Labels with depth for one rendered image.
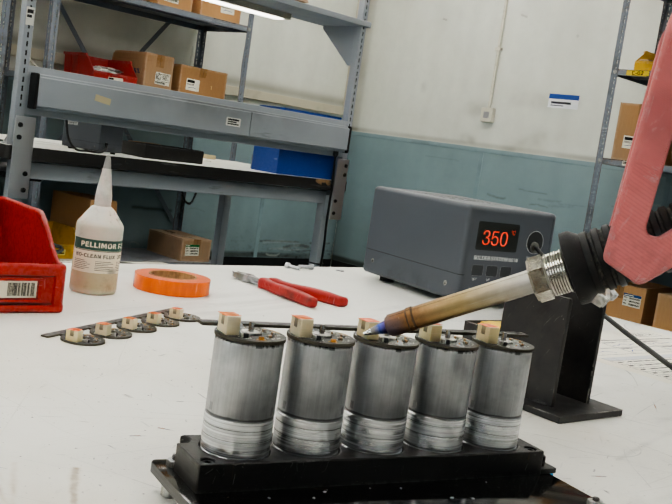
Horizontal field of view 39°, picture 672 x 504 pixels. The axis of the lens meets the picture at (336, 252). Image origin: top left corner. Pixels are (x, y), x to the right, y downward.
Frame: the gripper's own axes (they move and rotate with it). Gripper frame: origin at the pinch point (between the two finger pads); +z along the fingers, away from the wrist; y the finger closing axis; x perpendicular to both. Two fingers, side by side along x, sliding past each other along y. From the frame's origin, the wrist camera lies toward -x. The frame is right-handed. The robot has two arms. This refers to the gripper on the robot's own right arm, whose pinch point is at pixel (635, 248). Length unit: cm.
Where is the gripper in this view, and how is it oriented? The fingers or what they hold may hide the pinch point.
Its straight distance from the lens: 32.3
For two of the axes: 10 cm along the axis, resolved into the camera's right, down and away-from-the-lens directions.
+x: 7.9, 5.9, -1.7
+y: -2.7, 0.8, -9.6
